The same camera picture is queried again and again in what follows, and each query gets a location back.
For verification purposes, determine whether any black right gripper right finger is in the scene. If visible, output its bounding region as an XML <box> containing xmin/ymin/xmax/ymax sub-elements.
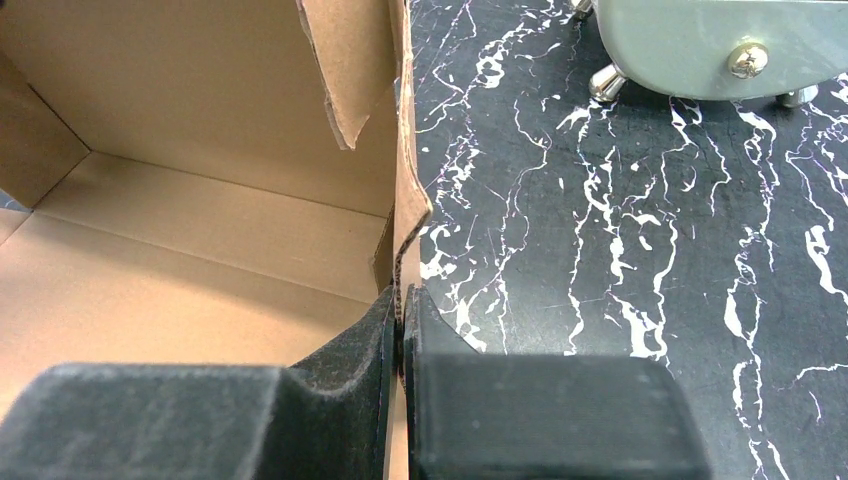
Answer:
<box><xmin>402</xmin><ymin>287</ymin><xmax>712</xmax><ymax>479</ymax></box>

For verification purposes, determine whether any white orange yellow cylinder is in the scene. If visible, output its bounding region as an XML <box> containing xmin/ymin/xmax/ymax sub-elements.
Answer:
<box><xmin>570</xmin><ymin>1</ymin><xmax>847</xmax><ymax>108</ymax></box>

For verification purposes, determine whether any brown cardboard box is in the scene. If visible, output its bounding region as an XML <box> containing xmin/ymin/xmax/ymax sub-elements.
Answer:
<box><xmin>1</xmin><ymin>1</ymin><xmax>432</xmax><ymax>479</ymax></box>

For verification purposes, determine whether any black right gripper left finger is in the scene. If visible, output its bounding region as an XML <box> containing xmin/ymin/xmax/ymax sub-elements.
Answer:
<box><xmin>1</xmin><ymin>289</ymin><xmax>395</xmax><ymax>479</ymax></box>

